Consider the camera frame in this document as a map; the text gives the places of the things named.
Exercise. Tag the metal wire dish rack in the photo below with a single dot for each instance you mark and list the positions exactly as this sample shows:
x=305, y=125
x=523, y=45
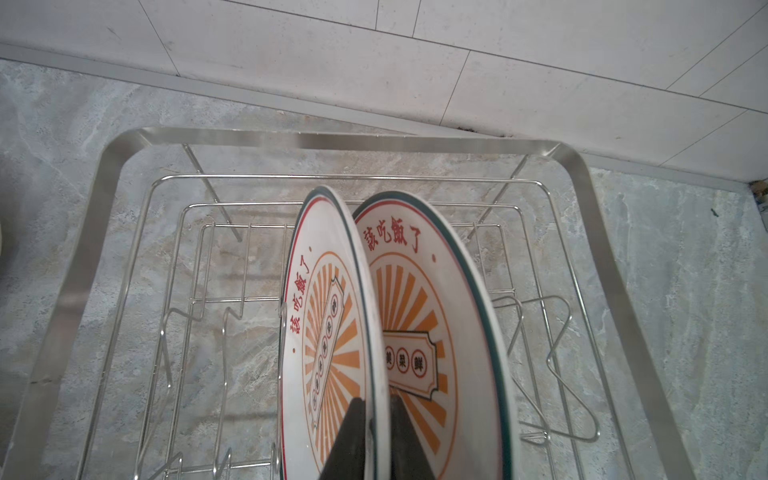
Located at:
x=32, y=427

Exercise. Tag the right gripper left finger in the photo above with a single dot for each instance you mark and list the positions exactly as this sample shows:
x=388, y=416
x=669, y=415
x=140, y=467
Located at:
x=346, y=460

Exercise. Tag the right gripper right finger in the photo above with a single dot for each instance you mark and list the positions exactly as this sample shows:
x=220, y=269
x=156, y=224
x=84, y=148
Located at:
x=408, y=460

